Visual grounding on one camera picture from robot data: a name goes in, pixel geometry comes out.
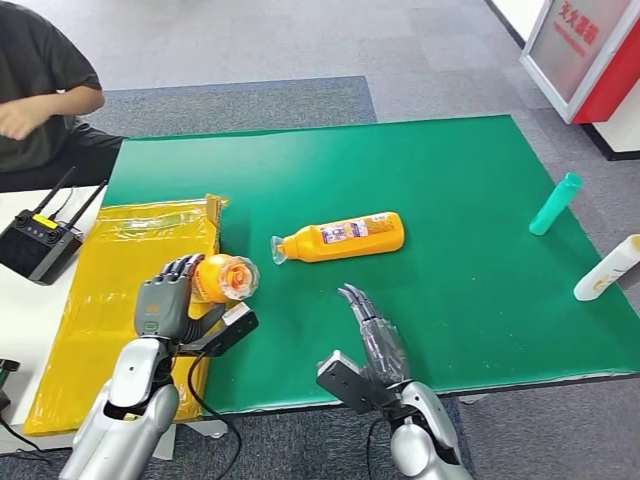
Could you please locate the person's hand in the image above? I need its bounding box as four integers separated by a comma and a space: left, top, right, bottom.
0, 99, 40, 142

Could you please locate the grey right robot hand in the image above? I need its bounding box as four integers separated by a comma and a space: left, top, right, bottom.
337, 283, 411, 390

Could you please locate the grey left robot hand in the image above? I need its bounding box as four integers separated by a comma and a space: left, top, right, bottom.
133, 252, 227, 347

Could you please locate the orange bottle with clear cap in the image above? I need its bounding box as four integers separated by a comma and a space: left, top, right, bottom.
192, 252, 261, 307
270, 211, 406, 266

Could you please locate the teal plastic bottle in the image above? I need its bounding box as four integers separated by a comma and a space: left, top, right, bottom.
528, 172, 584, 238

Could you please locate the white plastic bottle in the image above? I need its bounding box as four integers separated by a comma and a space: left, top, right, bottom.
573, 233, 640, 303

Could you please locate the yellow plastic sheet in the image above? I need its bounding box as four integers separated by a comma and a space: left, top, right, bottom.
22, 193, 229, 439

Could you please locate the person in dark clothes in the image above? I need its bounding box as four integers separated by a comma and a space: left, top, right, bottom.
0, 0, 127, 194

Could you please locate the black remote controller with antennas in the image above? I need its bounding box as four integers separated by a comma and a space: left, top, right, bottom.
0, 166, 109, 287

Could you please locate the green table mat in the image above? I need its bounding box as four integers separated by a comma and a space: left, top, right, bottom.
102, 115, 640, 421

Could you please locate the dark device at table edge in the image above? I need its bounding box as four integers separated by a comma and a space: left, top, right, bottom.
0, 358, 21, 413

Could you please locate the white platform with black edge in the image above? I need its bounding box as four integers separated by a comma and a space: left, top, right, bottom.
582, 86, 640, 162

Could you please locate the red and white sign cabinet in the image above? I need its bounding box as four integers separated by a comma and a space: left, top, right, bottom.
519, 0, 640, 126

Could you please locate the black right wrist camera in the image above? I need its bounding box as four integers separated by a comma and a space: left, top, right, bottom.
315, 350, 402, 417

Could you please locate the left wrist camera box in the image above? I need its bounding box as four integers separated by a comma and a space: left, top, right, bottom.
176, 302, 260, 360

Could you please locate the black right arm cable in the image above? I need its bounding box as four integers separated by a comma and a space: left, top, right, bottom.
365, 415, 387, 480

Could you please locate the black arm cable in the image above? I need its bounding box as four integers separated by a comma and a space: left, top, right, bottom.
365, 415, 387, 480
186, 352, 244, 480

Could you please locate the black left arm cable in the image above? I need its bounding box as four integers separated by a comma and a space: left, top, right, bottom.
186, 352, 244, 480

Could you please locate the black cable on floor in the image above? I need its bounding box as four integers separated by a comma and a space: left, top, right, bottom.
0, 415, 54, 460

